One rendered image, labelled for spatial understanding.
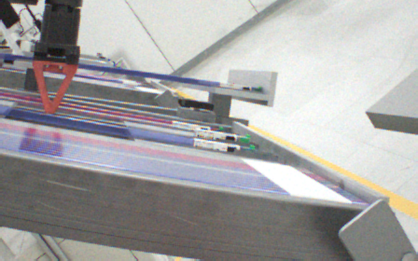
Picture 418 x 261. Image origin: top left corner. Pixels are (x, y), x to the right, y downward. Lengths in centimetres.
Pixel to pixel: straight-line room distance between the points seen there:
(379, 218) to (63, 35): 59
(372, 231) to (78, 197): 24
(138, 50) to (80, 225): 812
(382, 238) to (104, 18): 815
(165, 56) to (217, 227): 814
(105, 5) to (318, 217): 811
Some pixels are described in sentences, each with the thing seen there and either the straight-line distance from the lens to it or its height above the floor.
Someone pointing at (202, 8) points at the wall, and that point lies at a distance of 880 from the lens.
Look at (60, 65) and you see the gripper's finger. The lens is 105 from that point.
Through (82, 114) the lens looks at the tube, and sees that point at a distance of 107.
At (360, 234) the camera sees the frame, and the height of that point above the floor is 75.
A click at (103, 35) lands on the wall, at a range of 868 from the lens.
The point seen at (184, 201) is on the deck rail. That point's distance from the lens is 61.
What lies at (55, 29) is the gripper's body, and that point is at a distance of 105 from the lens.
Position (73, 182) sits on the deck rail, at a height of 91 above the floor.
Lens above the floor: 99
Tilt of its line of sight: 11 degrees down
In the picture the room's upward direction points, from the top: 35 degrees counter-clockwise
